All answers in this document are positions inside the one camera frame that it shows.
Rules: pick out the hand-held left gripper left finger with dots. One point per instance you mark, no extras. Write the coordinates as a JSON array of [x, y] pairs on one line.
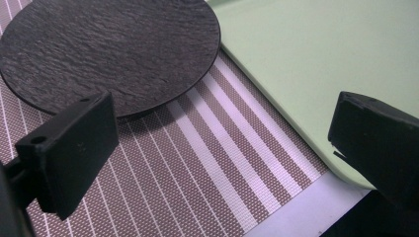
[[70, 151]]

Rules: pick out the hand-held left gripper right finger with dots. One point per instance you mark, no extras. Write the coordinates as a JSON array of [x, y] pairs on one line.
[[382, 144]]

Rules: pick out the light green cutting board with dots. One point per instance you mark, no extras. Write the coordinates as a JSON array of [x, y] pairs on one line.
[[313, 65]]

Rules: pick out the round dark slate plate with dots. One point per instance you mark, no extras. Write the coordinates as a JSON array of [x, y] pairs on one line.
[[108, 52]]

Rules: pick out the brown striped woven placemat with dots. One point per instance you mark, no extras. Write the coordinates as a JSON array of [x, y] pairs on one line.
[[197, 164]]

